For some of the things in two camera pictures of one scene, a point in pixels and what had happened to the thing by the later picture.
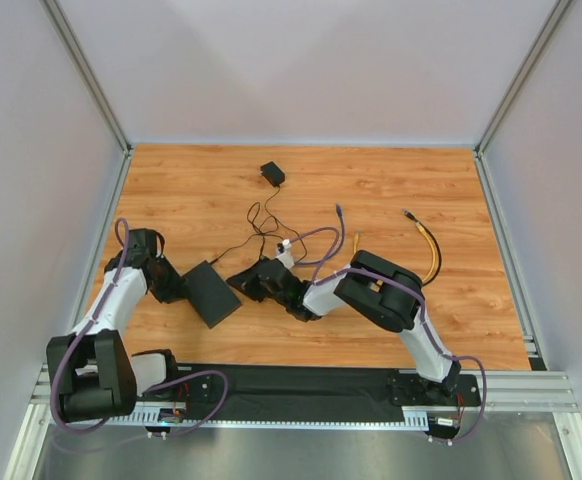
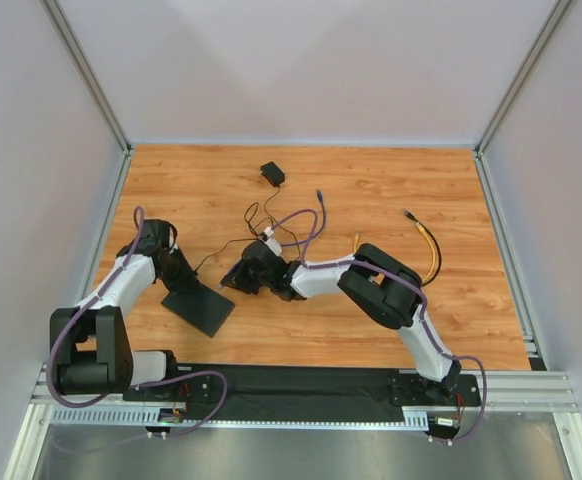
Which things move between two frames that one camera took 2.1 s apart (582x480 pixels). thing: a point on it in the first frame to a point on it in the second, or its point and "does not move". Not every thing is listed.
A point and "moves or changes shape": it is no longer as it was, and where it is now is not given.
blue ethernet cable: (340, 215) to (320, 198)
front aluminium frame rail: (543, 392) does not move
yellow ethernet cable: (355, 244) does not move
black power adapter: (272, 173) does not move
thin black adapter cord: (262, 236) moves or changes shape
